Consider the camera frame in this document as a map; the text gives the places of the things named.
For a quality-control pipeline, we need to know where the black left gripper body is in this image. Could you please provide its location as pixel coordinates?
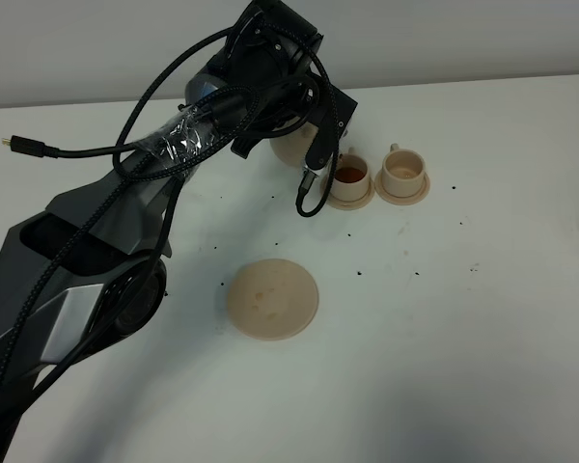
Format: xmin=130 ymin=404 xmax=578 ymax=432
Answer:
xmin=236 ymin=71 xmax=327 ymax=142

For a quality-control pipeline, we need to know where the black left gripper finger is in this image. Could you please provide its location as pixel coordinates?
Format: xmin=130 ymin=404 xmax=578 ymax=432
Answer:
xmin=231 ymin=137 xmax=259 ymax=158

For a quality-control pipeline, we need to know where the beige clay teapot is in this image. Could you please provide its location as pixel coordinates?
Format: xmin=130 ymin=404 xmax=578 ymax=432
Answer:
xmin=269 ymin=122 xmax=319 ymax=169

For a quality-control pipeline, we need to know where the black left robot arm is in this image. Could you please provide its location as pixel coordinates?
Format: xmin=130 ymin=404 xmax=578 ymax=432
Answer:
xmin=0 ymin=1 xmax=338 ymax=461

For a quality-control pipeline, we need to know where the beige teapot saucer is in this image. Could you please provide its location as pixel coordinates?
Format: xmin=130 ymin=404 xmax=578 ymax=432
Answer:
xmin=227 ymin=259 xmax=319 ymax=340

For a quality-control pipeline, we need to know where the left beige teacup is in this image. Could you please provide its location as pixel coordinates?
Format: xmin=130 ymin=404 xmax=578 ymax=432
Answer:
xmin=330 ymin=147 xmax=371 ymax=203

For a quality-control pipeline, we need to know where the beige teacup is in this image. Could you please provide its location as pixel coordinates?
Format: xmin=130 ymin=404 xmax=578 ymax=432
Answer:
xmin=381 ymin=144 xmax=426 ymax=198
xmin=330 ymin=147 xmax=371 ymax=203

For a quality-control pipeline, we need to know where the left beige cup saucer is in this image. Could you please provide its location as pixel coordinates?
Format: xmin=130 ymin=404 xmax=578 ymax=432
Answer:
xmin=326 ymin=175 xmax=375 ymax=210

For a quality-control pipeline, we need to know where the beige cup saucer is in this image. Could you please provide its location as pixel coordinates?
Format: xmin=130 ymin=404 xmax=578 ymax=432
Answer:
xmin=326 ymin=175 xmax=375 ymax=210
xmin=374 ymin=170 xmax=430 ymax=206

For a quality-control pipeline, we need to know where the right beige cup saucer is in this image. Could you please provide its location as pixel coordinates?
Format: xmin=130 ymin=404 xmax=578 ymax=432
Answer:
xmin=374 ymin=170 xmax=430 ymax=206

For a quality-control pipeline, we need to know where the right beige teacup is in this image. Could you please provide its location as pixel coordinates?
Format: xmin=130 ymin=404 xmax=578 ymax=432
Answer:
xmin=381 ymin=144 xmax=426 ymax=198

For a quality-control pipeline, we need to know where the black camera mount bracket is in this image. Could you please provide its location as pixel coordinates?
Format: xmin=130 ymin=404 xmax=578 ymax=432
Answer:
xmin=306 ymin=83 xmax=358 ymax=158

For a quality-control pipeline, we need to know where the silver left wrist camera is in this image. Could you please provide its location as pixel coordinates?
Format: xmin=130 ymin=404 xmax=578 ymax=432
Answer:
xmin=301 ymin=155 xmax=330 ymax=177

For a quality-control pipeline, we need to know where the black loose plug cable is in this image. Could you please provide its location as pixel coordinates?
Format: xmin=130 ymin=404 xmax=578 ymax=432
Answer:
xmin=0 ymin=79 xmax=319 ymax=401

